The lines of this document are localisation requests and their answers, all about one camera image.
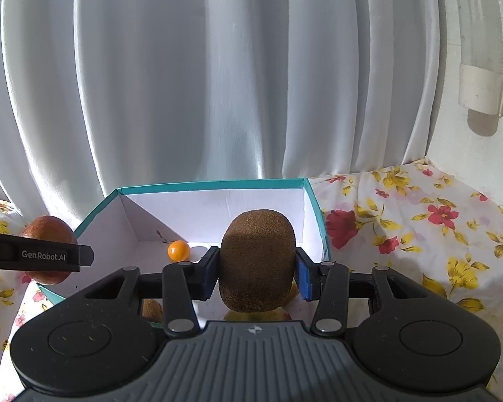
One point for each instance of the red apple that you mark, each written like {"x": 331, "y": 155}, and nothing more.
{"x": 46, "y": 228}

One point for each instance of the large brown kiwi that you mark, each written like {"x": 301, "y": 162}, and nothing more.
{"x": 258, "y": 259}

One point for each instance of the floral printed tablecloth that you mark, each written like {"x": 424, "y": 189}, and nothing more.
{"x": 423, "y": 234}

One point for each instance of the smooth yellow pear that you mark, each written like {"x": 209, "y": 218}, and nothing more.
{"x": 251, "y": 316}

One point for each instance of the white plastic pipe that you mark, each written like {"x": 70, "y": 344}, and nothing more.
{"x": 482, "y": 75}

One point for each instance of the teal cardboard box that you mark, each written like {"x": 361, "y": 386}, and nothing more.
{"x": 317, "y": 222}

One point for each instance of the small round orange kumquat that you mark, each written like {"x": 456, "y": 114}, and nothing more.
{"x": 178, "y": 250}

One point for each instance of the small brown kiwi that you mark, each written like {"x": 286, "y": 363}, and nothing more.
{"x": 151, "y": 310}

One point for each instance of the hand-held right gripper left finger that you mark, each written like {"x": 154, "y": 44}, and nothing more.
{"x": 209, "y": 274}

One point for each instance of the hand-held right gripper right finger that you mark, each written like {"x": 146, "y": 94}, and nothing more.
{"x": 307, "y": 276}

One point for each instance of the white curtain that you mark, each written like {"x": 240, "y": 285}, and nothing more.
{"x": 234, "y": 83}

